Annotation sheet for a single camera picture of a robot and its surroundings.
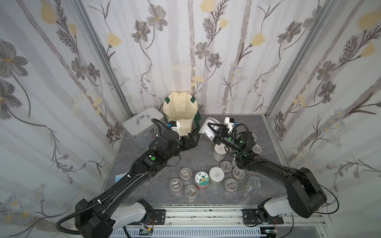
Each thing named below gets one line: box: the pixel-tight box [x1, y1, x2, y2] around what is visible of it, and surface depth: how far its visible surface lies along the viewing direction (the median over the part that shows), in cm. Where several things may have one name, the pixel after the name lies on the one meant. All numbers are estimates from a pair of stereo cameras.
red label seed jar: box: [194, 171, 210, 191], surface depth 80 cm
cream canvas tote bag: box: [163, 90, 201, 136], surface depth 107 cm
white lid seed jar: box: [208, 166, 225, 187], surface depth 81 cm
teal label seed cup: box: [220, 160, 233, 174], surface depth 88 cm
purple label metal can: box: [244, 176, 263, 194], surface depth 80 cm
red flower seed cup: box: [179, 167, 193, 180], surface depth 85 cm
